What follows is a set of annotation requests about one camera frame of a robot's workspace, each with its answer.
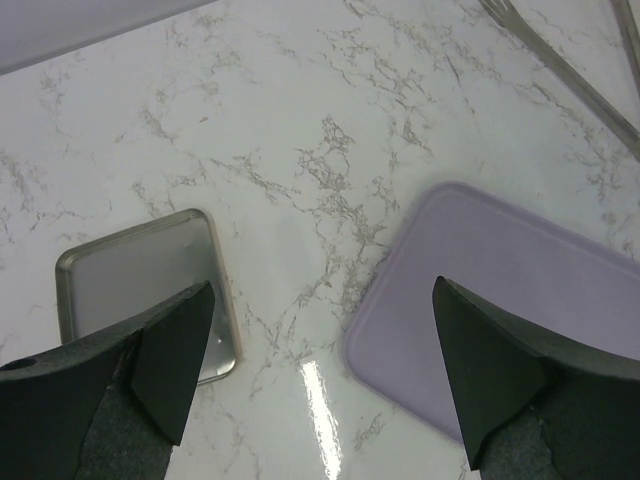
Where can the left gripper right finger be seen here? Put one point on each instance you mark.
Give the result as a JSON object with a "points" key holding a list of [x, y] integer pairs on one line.
{"points": [[531, 403]]}

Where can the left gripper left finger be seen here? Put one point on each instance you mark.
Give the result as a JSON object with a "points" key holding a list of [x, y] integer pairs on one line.
{"points": [[111, 405]]}

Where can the metal tongs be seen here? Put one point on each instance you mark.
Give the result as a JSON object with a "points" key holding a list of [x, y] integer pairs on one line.
{"points": [[505, 15]]}

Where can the lavender tray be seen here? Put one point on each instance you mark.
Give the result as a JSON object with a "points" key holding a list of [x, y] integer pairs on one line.
{"points": [[514, 259]]}

